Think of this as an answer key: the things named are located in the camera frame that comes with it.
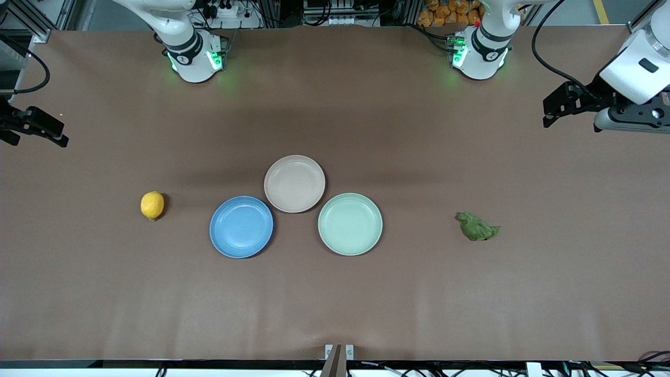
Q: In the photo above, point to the white electronic device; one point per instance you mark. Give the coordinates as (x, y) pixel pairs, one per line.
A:
(340, 21)

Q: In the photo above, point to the green lettuce leaf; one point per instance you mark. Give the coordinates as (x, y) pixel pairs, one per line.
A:
(476, 229)

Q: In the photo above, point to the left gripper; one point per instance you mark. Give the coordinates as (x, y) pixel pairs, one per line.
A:
(590, 98)

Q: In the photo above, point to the white power strip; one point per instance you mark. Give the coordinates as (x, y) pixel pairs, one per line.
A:
(230, 10)

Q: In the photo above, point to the beige plate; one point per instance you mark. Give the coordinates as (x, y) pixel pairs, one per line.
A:
(294, 183)

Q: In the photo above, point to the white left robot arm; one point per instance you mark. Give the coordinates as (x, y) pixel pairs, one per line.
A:
(479, 57)

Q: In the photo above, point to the yellow lemon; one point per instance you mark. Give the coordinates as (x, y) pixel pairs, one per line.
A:
(152, 205)

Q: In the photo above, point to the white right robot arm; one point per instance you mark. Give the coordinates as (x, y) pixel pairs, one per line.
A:
(191, 63)

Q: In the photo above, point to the pile of orange items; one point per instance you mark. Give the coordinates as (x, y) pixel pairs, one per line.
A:
(445, 13)

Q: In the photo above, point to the light green plate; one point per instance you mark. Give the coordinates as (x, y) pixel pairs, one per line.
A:
(350, 224)

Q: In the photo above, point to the metal camera stand bracket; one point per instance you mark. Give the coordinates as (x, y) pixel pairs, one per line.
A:
(335, 361)

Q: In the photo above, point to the blue plate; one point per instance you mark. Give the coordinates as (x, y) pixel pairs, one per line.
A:
(241, 228)

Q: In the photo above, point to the aluminium frame profile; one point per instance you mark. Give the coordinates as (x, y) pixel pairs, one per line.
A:
(42, 35)
(641, 18)

